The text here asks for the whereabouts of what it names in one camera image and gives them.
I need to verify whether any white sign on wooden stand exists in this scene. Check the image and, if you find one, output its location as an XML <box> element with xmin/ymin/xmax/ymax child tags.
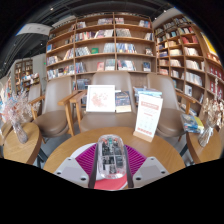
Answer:
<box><xmin>132</xmin><ymin>93</ymin><xmax>164</xmax><ymax>143</ymax></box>

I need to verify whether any transparent computer mouse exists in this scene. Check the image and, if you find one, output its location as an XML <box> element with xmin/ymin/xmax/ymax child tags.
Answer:
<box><xmin>96</xmin><ymin>133</ymin><xmax>128</xmax><ymax>180</ymax></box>

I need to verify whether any round wooden side table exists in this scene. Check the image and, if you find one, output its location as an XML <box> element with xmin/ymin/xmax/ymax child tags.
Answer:
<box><xmin>0</xmin><ymin>121</ymin><xmax>44</xmax><ymax>166</ymax></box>
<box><xmin>185</xmin><ymin>128</ymin><xmax>224</xmax><ymax>165</ymax></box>

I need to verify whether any dark-covered book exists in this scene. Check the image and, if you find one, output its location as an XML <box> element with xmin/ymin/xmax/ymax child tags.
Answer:
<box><xmin>114</xmin><ymin>90</ymin><xmax>133</xmax><ymax>114</ymax></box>

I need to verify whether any light blue book stack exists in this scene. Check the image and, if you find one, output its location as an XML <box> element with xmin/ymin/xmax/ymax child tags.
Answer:
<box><xmin>132</xmin><ymin>86</ymin><xmax>164</xmax><ymax>105</ymax></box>

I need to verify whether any white hanging ceiling panel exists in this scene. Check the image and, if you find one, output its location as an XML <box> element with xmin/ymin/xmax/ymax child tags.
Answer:
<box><xmin>16</xmin><ymin>22</ymin><xmax>53</xmax><ymax>37</ymax></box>

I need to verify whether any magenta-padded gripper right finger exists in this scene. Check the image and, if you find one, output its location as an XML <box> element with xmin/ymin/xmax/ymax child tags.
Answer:
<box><xmin>123</xmin><ymin>143</ymin><xmax>171</xmax><ymax>190</ymax></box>

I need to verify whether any brown leather armchair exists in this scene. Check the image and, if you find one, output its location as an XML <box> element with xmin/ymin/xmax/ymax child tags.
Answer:
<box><xmin>69</xmin><ymin>70</ymin><xmax>139</xmax><ymax>134</ymax></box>
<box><xmin>146</xmin><ymin>73</ymin><xmax>198</xmax><ymax>139</ymax></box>
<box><xmin>28</xmin><ymin>75</ymin><xmax>79</xmax><ymax>139</ymax></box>

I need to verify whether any distant wooden bookshelf unit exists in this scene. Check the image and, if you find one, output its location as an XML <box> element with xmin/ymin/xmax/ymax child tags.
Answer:
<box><xmin>13</xmin><ymin>58</ymin><xmax>41</xmax><ymax>94</ymax></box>

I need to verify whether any tall wooden bookshelf unit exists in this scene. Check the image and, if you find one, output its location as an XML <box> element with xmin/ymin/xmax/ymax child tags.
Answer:
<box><xmin>44</xmin><ymin>12</ymin><xmax>157</xmax><ymax>91</ymax></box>

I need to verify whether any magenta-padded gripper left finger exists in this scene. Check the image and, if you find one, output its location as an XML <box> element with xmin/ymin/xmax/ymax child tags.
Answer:
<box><xmin>53</xmin><ymin>143</ymin><xmax>100</xmax><ymax>190</ymax></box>

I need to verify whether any stack of blue-yellow books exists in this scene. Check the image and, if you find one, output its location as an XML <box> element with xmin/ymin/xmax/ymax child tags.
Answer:
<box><xmin>179</xmin><ymin>113</ymin><xmax>205</xmax><ymax>134</ymax></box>

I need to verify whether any glass vase with pink flowers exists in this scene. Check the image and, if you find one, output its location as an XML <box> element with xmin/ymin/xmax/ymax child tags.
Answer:
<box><xmin>1</xmin><ymin>88</ymin><xmax>41</xmax><ymax>145</ymax></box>

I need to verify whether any white framed red-print picture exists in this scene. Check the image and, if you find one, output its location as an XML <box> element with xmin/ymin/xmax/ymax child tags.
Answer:
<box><xmin>85</xmin><ymin>84</ymin><xmax>117</xmax><ymax>114</ymax></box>

